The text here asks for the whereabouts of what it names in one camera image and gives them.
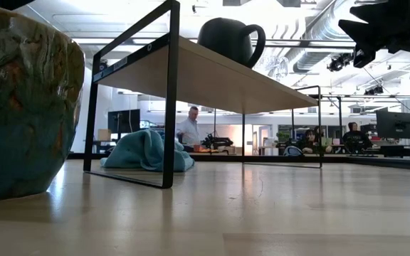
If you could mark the silver ventilation duct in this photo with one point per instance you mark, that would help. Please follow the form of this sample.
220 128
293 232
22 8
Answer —
308 60

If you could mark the dark background desk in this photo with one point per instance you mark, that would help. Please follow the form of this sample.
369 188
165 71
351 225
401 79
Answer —
94 143

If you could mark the cardboard box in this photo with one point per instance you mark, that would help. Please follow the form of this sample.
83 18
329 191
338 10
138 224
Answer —
104 135

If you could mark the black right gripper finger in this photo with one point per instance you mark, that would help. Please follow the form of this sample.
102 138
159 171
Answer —
363 35
367 58

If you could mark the black background robot arm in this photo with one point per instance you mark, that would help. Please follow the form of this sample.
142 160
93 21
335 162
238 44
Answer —
217 141

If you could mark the wooden shelf with black frame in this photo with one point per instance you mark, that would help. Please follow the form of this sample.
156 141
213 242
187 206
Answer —
208 78

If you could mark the black mug with green inside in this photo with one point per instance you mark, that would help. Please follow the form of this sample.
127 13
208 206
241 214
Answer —
226 39

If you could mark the black ceiling camera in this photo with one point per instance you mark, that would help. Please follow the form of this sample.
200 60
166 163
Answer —
340 62
373 90

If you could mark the white round object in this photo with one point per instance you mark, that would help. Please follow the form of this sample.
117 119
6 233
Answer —
293 151

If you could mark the black table frame rails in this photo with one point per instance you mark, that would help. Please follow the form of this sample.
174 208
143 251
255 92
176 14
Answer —
386 163

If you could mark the person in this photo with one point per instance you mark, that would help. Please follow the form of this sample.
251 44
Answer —
310 144
356 140
190 131

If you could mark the teal cloth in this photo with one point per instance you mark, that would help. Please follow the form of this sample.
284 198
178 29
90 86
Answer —
137 153

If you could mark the black computer monitor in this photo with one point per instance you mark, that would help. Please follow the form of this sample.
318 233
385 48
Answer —
123 121
396 124

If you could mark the teal glazed ceramic bowl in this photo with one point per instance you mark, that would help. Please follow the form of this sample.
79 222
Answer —
23 106

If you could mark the black overhead rig bar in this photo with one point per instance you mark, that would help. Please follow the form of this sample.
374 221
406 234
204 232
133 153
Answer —
297 43

